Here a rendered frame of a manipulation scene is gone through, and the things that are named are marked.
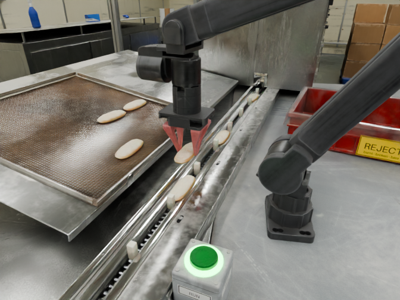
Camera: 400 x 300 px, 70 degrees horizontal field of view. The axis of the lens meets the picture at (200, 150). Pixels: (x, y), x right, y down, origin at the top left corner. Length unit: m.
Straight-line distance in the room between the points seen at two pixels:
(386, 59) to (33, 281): 0.62
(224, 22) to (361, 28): 4.50
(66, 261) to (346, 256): 0.49
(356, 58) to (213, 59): 3.78
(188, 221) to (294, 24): 0.98
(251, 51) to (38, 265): 1.11
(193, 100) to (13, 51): 2.03
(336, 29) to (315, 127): 7.16
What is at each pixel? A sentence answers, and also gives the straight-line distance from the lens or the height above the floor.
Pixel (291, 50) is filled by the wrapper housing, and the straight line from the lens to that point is 1.33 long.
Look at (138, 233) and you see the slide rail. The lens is 0.55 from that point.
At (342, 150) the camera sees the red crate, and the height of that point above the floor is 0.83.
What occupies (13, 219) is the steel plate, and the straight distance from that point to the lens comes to 0.72.
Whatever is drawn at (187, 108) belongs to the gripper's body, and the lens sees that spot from 0.56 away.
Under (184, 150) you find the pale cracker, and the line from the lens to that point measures 0.63.
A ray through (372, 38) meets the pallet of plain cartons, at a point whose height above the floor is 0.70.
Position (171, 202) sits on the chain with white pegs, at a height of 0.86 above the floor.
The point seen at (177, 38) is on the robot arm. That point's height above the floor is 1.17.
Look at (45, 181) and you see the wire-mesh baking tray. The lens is 0.63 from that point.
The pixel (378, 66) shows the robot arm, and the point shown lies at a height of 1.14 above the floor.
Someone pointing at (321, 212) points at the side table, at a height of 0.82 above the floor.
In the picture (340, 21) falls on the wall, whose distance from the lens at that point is 7.63.
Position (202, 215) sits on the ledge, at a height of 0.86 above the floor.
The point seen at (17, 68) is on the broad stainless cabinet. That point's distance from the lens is 2.52.
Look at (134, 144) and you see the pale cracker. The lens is 0.72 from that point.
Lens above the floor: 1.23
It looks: 28 degrees down
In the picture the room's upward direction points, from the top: straight up
